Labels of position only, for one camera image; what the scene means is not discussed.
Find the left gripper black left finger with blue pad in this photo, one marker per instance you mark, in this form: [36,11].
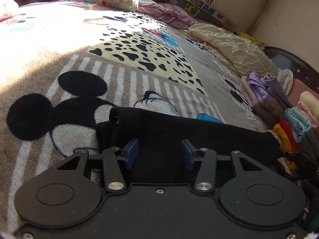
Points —
[130,152]

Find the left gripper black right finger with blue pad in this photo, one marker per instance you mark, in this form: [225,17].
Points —
[189,153]

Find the black fleece garment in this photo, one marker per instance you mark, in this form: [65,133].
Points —
[159,158]

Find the purple folded clothes stack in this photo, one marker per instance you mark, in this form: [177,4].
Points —
[266,97]

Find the colourful folded clothes pile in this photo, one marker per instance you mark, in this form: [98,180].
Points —
[297,132]

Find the cream satin quilt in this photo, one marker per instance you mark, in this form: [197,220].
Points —
[243,54]

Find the Mickey Mouse plush blanket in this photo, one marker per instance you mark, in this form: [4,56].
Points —
[65,64]

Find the white floral cloth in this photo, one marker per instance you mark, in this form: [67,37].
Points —
[285,78]

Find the pink pillow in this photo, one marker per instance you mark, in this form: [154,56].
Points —
[298,87]

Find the yellow green plush toy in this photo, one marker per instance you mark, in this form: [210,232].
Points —
[258,42]

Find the dark wooden headboard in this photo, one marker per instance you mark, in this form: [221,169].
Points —
[301,69]

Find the pink crumpled quilt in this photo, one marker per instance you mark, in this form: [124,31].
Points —
[170,14]

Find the white printed bundle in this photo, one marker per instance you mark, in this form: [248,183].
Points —
[7,9]

